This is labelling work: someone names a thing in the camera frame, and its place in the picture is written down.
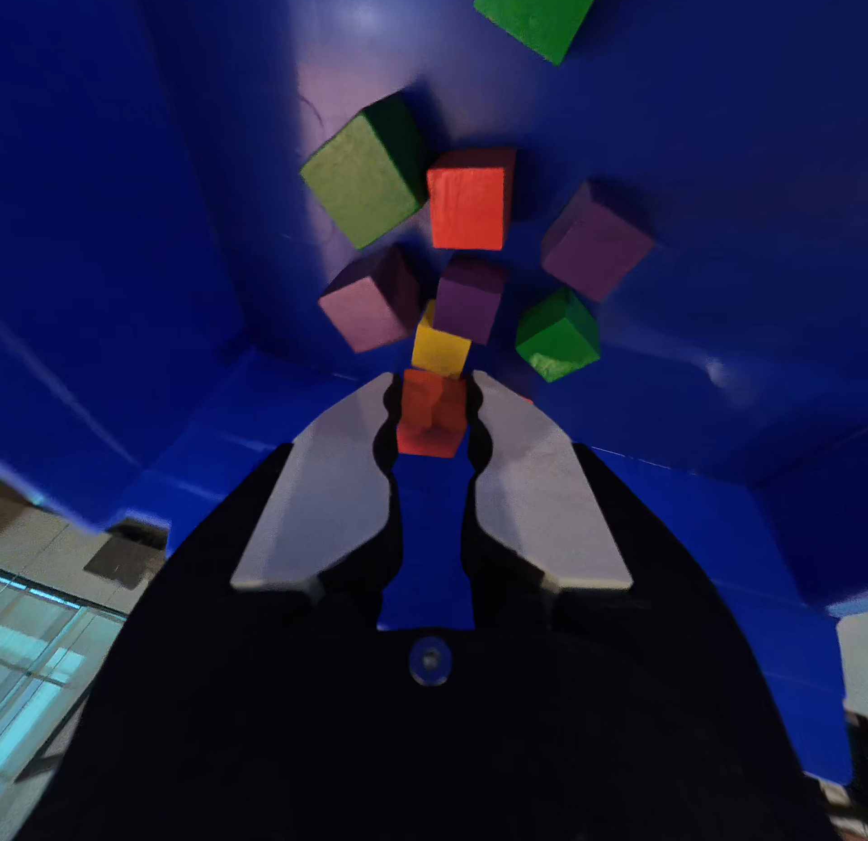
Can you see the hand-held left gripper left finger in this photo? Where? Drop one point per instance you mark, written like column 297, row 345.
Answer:
column 319, row 502

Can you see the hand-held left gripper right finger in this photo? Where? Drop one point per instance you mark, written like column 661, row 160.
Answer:
column 542, row 508

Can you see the small red wooden cube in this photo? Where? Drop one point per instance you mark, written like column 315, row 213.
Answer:
column 424, row 414

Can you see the small yellow wooden cube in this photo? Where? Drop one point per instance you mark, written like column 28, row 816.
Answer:
column 439, row 354

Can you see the blue plastic bin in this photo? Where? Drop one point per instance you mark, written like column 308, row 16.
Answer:
column 712, row 108

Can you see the small green wooden cube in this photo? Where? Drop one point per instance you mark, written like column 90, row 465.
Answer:
column 556, row 339

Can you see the large purple wooden cube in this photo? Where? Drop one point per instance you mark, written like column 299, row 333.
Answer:
column 366, row 308
column 593, row 244

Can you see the dark flat object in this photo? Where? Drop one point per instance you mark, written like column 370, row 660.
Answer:
column 125, row 556

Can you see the small purple wooden cube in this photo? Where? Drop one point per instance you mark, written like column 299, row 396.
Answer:
column 464, row 305

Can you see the large red wooden cube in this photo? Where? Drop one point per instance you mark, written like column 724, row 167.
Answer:
column 468, row 203

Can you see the glass window panel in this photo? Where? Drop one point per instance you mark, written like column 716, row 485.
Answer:
column 41, row 651

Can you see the large green wooden cube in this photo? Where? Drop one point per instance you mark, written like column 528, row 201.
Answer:
column 359, row 176
column 536, row 7

